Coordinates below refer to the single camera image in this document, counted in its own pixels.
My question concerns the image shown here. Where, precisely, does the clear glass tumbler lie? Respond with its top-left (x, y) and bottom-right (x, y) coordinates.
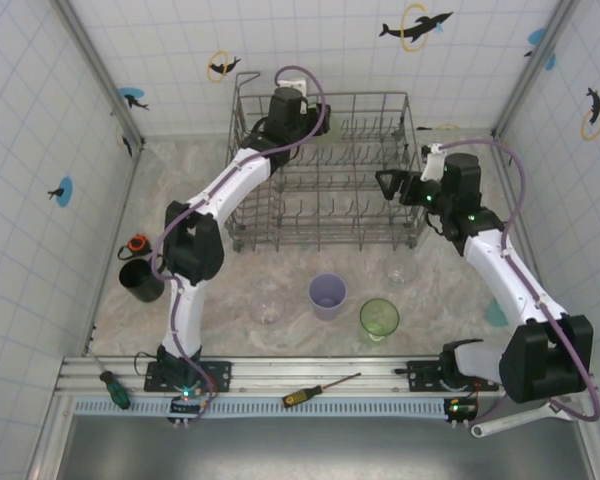
top-left (382, 249), bottom-right (421, 287)
top-left (248, 277), bottom-right (287, 326)

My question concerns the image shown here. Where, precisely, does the lilac plastic cup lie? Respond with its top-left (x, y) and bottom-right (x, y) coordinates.
top-left (307, 272), bottom-right (349, 322)

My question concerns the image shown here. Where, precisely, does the grey wire dish rack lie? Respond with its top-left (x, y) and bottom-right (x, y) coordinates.
top-left (227, 72), bottom-right (429, 254)

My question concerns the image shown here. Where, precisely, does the black mug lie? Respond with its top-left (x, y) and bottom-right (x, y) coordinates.
top-left (118, 257), bottom-right (167, 304)

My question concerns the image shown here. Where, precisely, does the blue splash dolphin sticker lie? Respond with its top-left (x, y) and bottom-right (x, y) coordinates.
top-left (118, 87), bottom-right (150, 111)

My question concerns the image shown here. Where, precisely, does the black orange tape measure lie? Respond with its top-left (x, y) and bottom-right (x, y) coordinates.
top-left (118, 233), bottom-right (152, 262)

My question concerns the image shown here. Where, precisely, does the blue circle dolphin sticker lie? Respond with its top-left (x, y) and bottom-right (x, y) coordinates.
top-left (47, 175), bottom-right (75, 207)

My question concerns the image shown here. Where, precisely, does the yellow black screwdriver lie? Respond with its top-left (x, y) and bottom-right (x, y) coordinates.
top-left (281, 372), bottom-right (364, 409)

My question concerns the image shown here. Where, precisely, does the silver adjustable wrench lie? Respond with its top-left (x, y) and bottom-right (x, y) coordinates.
top-left (469, 402), bottom-right (561, 440)

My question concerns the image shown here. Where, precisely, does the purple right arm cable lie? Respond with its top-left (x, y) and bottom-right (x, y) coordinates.
top-left (437, 139), bottom-right (600, 426)

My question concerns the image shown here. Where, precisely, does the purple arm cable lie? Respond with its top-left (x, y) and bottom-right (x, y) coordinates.
top-left (148, 64), bottom-right (330, 424)
top-left (437, 139), bottom-right (600, 426)

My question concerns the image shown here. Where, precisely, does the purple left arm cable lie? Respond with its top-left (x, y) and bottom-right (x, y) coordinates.
top-left (148, 64), bottom-right (330, 424)

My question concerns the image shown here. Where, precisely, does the aluminium side rail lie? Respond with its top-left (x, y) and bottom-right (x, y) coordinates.
top-left (490, 130), bottom-right (566, 357)

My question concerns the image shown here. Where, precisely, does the small dolphin ring sticker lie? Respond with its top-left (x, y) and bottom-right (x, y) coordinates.
top-left (207, 49), bottom-right (243, 83)

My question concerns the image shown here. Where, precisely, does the aluminium corner post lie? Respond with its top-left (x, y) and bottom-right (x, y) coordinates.
top-left (53, 0), bottom-right (146, 147)
top-left (493, 0), bottom-right (581, 139)

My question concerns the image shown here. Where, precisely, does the large dolphin ring sticker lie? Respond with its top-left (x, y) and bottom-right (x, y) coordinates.
top-left (378, 3), bottom-right (455, 54)

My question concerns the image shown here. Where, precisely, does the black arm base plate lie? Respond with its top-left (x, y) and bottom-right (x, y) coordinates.
top-left (406, 358), bottom-right (500, 394)
top-left (144, 358), bottom-right (233, 394)

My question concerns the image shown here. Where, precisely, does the long aluminium mounting rail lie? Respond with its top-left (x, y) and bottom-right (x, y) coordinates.
top-left (54, 353), bottom-right (600, 399)

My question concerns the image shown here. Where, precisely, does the light blue slotted cable duct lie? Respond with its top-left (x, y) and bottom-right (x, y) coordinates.
top-left (73, 397), bottom-right (451, 419)

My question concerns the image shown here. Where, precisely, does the green handled screwdriver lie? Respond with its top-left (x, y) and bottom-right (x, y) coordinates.
top-left (87, 349), bottom-right (132, 411)

